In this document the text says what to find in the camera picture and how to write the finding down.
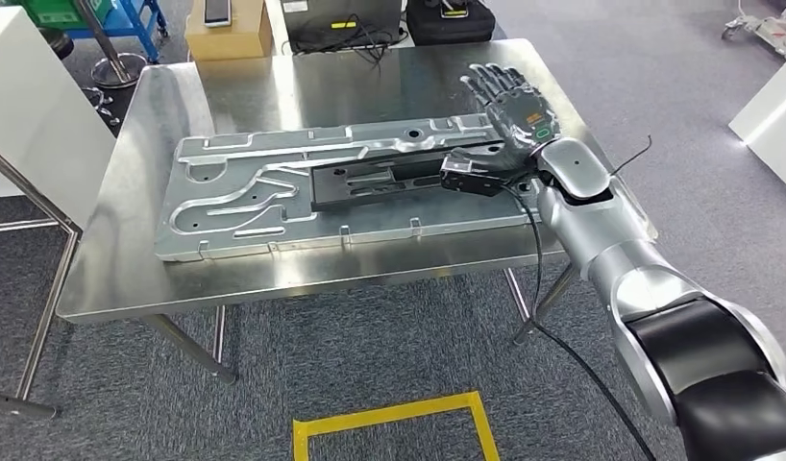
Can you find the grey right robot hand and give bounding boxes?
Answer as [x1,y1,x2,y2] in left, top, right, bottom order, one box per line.
[453,61,563,176]

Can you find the black plastic frame part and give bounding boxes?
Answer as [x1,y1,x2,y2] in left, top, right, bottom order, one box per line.
[309,149,496,214]

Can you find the stainless steel workbench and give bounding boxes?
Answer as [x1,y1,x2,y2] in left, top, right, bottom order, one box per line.
[57,37,658,386]

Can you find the black bag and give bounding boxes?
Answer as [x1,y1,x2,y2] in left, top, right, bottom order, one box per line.
[405,0,498,47]

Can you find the black case with yellow label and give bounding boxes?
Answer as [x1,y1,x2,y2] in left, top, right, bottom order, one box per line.
[280,0,407,65]

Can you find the white plinth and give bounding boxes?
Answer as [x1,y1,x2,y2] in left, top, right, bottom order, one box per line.
[728,52,786,199]

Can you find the grey wheeled dolly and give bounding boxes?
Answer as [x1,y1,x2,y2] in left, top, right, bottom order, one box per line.
[722,0,786,61]

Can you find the stamped silver metal panel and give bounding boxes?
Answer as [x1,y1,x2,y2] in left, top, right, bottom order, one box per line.
[154,112,547,263]

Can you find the cardboard box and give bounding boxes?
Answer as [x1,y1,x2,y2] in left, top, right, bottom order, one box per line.
[184,0,275,63]

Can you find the black phone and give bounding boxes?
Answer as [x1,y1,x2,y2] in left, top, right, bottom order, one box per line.
[203,0,233,29]

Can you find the yellow floor tape square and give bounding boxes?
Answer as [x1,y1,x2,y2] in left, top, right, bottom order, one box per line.
[292,391,502,461]

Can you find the blue cart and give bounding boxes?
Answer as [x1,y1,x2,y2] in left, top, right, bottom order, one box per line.
[64,0,170,65]

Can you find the dark stanchion base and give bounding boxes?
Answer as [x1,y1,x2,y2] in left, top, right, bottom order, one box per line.
[39,26,76,61]

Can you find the green plastic crate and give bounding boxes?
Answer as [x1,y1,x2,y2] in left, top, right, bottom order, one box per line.
[15,0,112,30]

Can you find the white cabinet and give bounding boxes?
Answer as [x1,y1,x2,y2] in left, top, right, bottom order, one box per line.
[0,6,118,229]

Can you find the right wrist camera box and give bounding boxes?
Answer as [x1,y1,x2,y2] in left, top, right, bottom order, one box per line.
[439,156,515,197]

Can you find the thin black wire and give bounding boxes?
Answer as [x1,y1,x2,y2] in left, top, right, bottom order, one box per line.
[611,134,653,178]

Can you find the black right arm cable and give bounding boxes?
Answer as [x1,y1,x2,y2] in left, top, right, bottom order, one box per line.
[501,184,658,461]

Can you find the chrome stanchion post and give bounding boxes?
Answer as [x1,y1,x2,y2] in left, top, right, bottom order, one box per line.
[71,0,150,90]

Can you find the tangled floor cables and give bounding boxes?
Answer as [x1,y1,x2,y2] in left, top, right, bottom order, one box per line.
[82,85,122,129]

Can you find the steel frame table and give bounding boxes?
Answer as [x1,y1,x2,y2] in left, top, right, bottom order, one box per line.
[0,140,84,422]

